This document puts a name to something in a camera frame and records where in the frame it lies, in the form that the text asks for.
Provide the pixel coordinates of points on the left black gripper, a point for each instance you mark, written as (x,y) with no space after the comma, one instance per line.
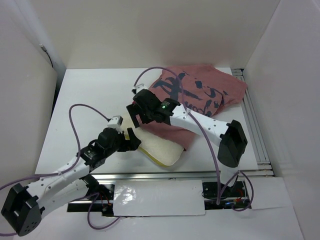
(133,143)

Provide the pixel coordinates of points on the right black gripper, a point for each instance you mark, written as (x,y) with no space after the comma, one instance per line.
(133,109)

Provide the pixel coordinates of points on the cream yellow pillow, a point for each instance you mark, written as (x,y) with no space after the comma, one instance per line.
(164,153)

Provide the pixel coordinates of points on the red printed pillowcase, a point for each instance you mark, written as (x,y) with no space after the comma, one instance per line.
(202,88)

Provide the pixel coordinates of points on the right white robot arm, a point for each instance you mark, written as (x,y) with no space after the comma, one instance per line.
(229,137)

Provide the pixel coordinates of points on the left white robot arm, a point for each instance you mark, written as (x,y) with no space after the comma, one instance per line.
(26,206)

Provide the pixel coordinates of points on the white cover plate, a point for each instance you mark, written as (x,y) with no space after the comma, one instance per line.
(158,198)

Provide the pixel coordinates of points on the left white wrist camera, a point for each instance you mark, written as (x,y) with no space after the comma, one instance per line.
(115,122)

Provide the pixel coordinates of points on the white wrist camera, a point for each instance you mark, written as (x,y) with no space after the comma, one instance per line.
(115,122)
(138,87)

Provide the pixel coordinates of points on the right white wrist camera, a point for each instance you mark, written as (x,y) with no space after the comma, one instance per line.
(138,87)

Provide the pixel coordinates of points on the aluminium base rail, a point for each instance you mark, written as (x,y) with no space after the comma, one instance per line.
(236,196)

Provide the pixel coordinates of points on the aluminium side frame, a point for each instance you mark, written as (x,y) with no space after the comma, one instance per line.
(255,161)

